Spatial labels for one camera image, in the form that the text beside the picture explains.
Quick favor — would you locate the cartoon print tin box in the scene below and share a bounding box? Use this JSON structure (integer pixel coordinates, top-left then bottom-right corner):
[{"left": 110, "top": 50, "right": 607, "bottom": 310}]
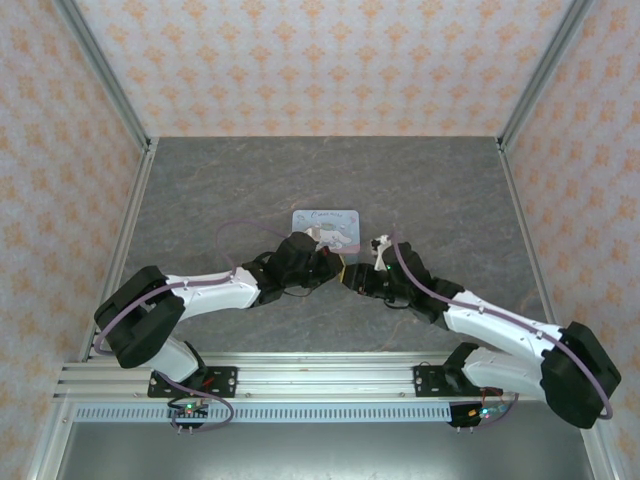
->
[{"left": 291, "top": 208, "right": 362, "bottom": 270}]

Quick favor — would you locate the grey metal sheet shelf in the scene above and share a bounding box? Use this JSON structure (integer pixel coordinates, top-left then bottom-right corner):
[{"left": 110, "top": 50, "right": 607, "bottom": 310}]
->
[{"left": 52, "top": 422, "right": 589, "bottom": 480}]

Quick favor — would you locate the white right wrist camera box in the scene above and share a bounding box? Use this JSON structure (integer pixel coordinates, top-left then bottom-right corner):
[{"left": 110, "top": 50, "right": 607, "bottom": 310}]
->
[{"left": 368, "top": 233, "right": 397, "bottom": 267}]

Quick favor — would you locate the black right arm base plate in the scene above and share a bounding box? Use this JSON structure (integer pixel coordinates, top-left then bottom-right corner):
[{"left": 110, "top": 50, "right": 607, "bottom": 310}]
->
[{"left": 413, "top": 364, "right": 504, "bottom": 400}]

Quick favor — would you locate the long aluminium mounting rail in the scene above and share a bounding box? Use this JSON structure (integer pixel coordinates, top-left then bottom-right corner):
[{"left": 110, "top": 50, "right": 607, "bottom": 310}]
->
[{"left": 53, "top": 351, "right": 600, "bottom": 402}]

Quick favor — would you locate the aluminium table side rail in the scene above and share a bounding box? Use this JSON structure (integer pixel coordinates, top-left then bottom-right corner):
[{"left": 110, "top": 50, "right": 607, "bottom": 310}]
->
[
  {"left": 79, "top": 139, "right": 160, "bottom": 362},
  {"left": 496, "top": 139, "right": 557, "bottom": 329}
]

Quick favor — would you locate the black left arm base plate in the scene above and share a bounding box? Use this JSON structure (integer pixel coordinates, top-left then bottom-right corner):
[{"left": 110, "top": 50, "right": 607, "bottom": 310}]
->
[{"left": 147, "top": 365, "right": 239, "bottom": 400}]

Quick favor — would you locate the grey slotted cable duct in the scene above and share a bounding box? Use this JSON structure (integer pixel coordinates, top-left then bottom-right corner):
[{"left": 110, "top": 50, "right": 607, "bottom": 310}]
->
[{"left": 73, "top": 404, "right": 454, "bottom": 422}]

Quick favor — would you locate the aluminium frame post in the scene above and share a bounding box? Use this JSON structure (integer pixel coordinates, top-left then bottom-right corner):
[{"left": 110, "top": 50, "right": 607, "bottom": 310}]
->
[
  {"left": 52, "top": 0, "right": 153, "bottom": 151},
  {"left": 497, "top": 0, "right": 599, "bottom": 151}
]

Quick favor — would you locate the aluminium lower frame bar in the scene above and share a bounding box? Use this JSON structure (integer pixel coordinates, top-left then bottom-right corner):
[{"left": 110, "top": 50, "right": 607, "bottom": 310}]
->
[
  {"left": 572, "top": 399, "right": 629, "bottom": 480},
  {"left": 24, "top": 399, "right": 79, "bottom": 480}
]

